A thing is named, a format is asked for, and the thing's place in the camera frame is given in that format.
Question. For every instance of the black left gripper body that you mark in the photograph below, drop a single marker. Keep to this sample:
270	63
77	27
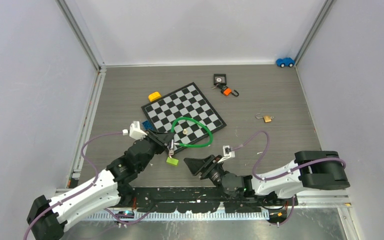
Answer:
157	145

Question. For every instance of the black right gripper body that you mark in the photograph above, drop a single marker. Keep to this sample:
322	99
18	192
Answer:
212	167

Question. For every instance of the green cable lock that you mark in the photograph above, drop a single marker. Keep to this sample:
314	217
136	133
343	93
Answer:
188	119

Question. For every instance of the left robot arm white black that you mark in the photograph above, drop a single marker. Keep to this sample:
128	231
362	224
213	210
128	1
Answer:
49	219

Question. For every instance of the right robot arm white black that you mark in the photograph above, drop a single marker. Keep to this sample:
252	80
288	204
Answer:
320	170

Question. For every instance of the blue lego brick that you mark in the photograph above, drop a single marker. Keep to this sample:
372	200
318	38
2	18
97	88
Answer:
147	125

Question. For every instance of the lime green block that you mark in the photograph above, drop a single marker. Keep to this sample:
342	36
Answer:
172	161

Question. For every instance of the black white chessboard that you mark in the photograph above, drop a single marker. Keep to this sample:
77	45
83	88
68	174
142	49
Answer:
187	101

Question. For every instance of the yellow toy block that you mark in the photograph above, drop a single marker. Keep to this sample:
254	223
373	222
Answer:
154	96

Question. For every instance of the brass padlock with steel shackle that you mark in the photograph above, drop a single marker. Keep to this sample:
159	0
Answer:
265	118

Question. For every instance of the orange black padlock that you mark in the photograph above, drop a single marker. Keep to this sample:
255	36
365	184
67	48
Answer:
226	91

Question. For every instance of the blue toy car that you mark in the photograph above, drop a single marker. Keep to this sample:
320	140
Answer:
285	62

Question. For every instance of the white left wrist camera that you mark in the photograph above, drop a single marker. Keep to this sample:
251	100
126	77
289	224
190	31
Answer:
135	132

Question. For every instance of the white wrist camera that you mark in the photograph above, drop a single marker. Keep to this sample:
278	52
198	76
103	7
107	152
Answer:
228	153
135	132

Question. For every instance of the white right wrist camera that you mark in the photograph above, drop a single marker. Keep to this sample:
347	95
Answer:
228	153

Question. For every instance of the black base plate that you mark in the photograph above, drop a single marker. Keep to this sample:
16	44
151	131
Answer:
197	200

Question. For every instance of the aluminium frame rail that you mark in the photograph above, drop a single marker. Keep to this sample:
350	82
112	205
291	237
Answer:
306	200

